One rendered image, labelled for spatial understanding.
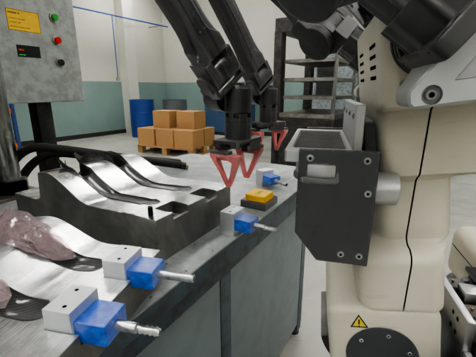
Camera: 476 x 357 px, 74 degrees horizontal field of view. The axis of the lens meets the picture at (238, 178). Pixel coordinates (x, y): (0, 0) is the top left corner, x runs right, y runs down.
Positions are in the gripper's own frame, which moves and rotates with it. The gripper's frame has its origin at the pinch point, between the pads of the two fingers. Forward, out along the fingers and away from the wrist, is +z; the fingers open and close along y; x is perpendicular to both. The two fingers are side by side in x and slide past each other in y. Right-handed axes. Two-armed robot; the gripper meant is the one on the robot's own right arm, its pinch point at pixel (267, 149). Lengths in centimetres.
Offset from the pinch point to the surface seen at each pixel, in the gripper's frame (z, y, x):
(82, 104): 21, -43, -745
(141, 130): 58, -100, -491
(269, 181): 9.9, 2.3, 4.4
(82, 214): 6, 59, 10
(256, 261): 30.4, 14.9, 14.5
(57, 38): -38, 52, -65
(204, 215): 7.4, 35.8, 23.1
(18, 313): 7, 70, 39
